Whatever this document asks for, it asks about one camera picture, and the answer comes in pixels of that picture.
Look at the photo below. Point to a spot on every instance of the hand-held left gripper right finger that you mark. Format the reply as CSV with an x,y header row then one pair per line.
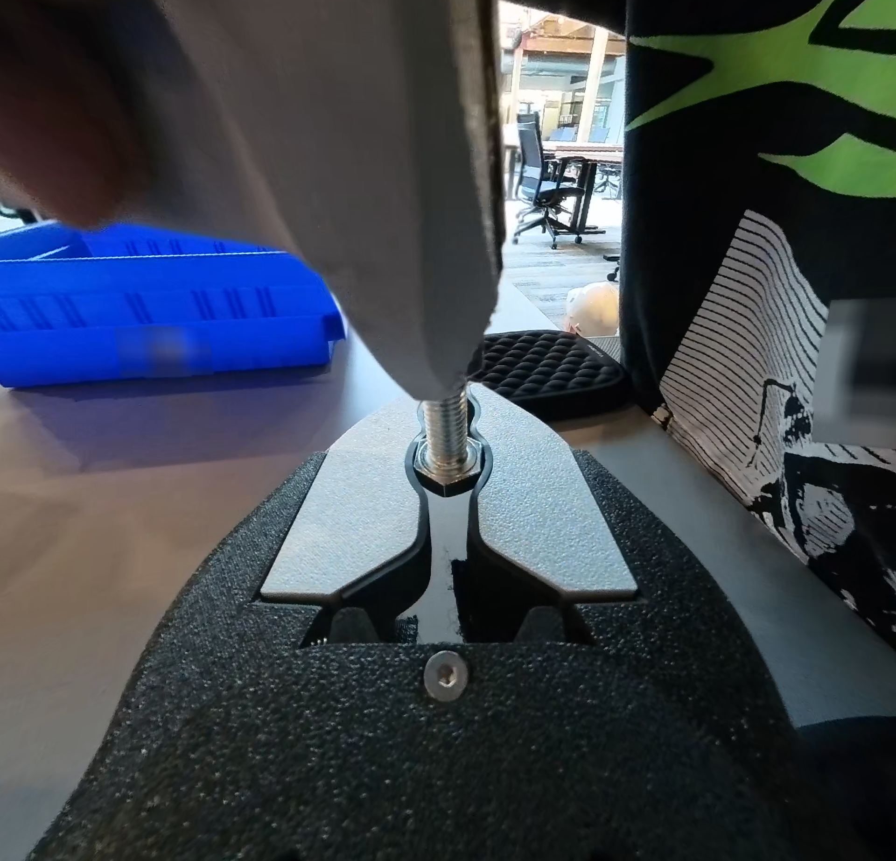
x,y
553,525

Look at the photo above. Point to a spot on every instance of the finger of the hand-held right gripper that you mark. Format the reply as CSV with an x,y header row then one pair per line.
x,y
350,139

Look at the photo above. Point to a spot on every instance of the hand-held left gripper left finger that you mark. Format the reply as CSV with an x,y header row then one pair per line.
x,y
350,525

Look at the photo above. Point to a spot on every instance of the silver hex bolt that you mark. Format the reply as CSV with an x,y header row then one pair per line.
x,y
444,441

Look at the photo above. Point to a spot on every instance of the blue plastic bin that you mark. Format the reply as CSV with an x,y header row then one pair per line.
x,y
70,294

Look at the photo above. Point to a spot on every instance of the black quilted wrist rest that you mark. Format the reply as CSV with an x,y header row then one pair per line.
x,y
546,374

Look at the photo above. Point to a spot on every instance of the black office chair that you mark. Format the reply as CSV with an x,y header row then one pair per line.
x,y
542,167

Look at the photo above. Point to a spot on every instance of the white rounded lumpy object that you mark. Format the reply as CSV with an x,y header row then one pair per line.
x,y
591,308

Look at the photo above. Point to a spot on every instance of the wooden desk black legs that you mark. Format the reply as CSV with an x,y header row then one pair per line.
x,y
595,148

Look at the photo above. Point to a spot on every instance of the wooden ceiling post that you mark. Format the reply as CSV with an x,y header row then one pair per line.
x,y
593,83

